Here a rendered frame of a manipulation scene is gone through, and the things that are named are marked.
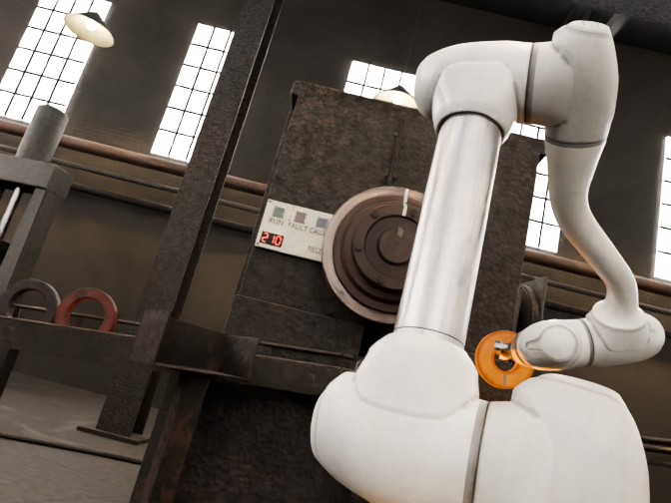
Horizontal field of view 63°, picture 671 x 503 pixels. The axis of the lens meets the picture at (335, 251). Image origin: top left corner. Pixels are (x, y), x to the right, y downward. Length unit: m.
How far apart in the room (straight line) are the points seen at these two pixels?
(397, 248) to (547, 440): 1.13
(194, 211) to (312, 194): 2.69
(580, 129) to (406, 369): 0.51
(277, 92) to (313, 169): 7.18
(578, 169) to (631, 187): 8.84
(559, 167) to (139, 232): 7.85
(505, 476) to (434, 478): 0.08
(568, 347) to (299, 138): 1.30
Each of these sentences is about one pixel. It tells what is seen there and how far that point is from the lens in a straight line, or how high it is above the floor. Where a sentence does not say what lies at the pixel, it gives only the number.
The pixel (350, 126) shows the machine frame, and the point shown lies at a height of 1.61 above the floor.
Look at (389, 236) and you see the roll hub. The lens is 1.72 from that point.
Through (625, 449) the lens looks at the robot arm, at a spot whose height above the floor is 0.63.
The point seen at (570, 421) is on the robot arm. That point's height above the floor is 0.64.
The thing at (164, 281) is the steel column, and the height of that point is 1.20.
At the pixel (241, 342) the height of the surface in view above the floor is 0.70.
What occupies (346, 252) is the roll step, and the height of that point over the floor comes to 1.07.
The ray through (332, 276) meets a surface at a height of 0.99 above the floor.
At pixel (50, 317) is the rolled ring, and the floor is 0.64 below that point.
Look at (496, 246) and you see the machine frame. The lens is 2.06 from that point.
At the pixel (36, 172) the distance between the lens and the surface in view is 7.01.
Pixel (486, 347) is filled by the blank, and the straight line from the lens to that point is 1.56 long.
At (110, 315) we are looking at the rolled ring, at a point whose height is 0.69.
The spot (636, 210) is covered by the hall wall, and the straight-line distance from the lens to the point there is 9.75.
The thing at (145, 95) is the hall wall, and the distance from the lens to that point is 9.51.
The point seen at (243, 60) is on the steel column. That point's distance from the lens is 5.21.
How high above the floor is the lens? 0.59
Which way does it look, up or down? 16 degrees up
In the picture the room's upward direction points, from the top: 14 degrees clockwise
